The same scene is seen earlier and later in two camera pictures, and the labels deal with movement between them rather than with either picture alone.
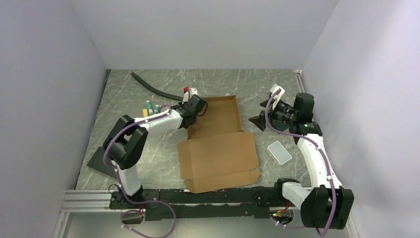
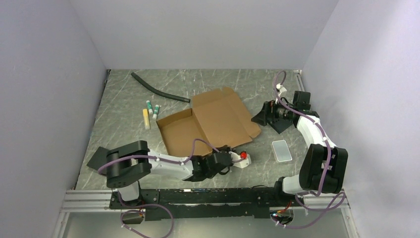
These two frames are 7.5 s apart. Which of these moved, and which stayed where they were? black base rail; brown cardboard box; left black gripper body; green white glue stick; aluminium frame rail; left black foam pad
Moved: brown cardboard box; left black gripper body
Stayed: left black foam pad; aluminium frame rail; green white glue stick; black base rail
